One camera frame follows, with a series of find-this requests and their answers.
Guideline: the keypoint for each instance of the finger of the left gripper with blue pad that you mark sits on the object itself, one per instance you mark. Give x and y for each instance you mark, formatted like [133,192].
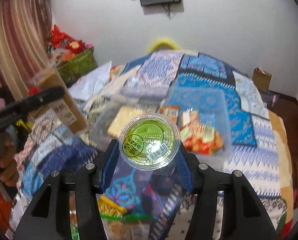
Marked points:
[19,109]

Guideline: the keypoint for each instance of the green jelly cup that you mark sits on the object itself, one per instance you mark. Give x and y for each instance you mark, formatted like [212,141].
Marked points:
[149,142]

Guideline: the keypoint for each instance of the clothes pile on floor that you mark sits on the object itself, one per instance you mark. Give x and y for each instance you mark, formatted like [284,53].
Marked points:
[269,98]

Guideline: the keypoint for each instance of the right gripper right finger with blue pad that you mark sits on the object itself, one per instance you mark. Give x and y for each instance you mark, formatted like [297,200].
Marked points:
[244,216]

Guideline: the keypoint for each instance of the yellow white snack packet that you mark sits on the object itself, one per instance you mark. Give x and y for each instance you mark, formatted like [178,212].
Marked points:
[109,208]

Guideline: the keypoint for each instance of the green patterned storage box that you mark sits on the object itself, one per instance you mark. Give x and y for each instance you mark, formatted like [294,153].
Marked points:
[80,65]

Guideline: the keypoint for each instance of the beige cracker block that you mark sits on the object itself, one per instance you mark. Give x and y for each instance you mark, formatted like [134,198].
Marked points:
[124,115]

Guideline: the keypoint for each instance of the white plastic bag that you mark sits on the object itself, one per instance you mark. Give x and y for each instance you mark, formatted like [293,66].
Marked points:
[88,85]

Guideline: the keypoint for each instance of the red chinese snack packet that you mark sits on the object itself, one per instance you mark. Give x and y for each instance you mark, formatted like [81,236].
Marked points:
[197,137]

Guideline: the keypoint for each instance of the yellow foam hoop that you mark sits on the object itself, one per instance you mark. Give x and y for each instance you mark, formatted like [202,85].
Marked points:
[163,43]

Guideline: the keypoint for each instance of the clear bag brown fried snack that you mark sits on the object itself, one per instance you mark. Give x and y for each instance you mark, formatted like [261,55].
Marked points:
[127,227]

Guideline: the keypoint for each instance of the clear plastic storage bin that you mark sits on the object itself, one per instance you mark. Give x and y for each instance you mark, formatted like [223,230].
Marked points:
[209,102]

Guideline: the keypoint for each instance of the person left hand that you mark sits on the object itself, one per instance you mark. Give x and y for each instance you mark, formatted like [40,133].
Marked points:
[9,175]

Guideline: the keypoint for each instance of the patchwork patterned bedspread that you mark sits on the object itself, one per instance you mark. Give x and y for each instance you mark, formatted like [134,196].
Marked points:
[160,194]

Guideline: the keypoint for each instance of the long wafer bar clear pack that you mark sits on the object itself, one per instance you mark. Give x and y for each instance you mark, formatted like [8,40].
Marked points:
[171,112]

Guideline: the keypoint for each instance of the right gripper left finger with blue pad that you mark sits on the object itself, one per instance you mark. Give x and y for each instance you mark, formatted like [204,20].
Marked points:
[47,216]

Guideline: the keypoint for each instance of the small cardboard box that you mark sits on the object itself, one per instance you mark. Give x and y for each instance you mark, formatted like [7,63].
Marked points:
[261,79]

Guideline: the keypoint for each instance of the striped red gold curtain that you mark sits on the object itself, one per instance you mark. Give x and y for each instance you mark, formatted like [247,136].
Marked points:
[25,30]

